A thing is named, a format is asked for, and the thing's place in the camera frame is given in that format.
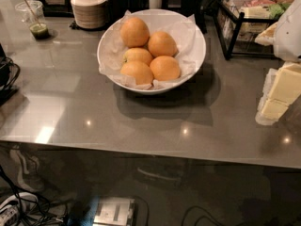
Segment stack of paper bowls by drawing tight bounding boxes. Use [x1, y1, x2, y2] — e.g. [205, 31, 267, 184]
[71, 0, 106, 29]

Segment white paper bowl liner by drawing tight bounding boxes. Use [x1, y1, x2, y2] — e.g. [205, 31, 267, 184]
[98, 10, 198, 91]

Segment white ceramic bowl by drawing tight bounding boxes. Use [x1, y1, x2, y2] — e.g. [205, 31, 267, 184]
[96, 8, 207, 96]

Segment silver box on floor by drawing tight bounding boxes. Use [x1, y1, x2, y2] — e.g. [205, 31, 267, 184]
[93, 197, 135, 226]

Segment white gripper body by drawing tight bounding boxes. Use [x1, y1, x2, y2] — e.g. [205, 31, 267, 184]
[273, 0, 301, 62]

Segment black cables at left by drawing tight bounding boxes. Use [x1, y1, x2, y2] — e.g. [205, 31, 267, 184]
[0, 44, 22, 105]

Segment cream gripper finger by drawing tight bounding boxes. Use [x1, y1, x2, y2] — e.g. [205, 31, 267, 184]
[254, 61, 301, 126]

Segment white power strip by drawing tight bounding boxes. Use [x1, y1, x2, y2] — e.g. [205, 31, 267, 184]
[0, 192, 39, 226]

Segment black wire rack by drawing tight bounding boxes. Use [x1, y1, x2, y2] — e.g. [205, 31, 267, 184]
[214, 1, 275, 60]

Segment clear plastic cup green drink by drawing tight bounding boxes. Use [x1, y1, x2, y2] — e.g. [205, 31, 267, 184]
[15, 0, 50, 40]

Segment black condiment holder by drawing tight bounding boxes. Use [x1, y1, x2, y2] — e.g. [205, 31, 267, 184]
[104, 0, 145, 21]

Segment wooden stir stick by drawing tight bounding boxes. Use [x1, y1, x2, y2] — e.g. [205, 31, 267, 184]
[24, 0, 41, 26]

